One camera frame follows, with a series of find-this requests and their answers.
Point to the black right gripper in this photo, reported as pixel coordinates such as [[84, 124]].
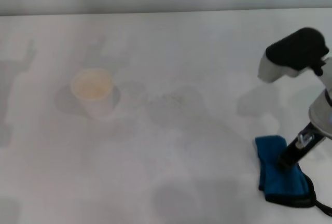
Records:
[[294, 154]]

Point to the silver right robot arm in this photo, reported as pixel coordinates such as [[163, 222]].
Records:
[[323, 104]]

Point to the blue rag with black edge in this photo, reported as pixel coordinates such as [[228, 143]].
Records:
[[277, 180]]

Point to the right wrist camera housing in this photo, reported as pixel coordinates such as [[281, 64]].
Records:
[[293, 53]]

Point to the white paper cup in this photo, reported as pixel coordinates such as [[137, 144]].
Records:
[[93, 91]]

